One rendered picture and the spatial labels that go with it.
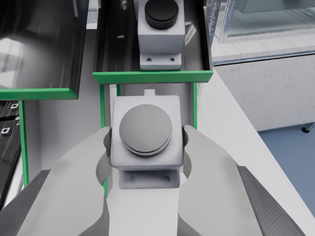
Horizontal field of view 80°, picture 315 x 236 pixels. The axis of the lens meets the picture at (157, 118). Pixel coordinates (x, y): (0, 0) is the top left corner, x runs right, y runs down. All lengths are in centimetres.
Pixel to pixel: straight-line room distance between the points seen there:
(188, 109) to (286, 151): 155
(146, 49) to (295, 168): 168
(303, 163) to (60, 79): 179
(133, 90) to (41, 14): 17
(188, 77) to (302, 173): 164
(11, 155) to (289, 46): 117
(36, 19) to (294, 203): 61
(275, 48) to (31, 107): 103
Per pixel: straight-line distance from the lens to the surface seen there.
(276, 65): 120
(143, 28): 19
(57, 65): 25
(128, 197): 50
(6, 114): 63
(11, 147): 54
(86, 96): 36
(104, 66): 25
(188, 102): 36
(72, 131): 37
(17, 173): 50
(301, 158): 188
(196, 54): 25
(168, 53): 21
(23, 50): 28
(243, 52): 103
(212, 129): 62
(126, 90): 36
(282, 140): 191
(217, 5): 33
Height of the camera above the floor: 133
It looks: 49 degrees down
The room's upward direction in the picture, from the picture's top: 1 degrees counter-clockwise
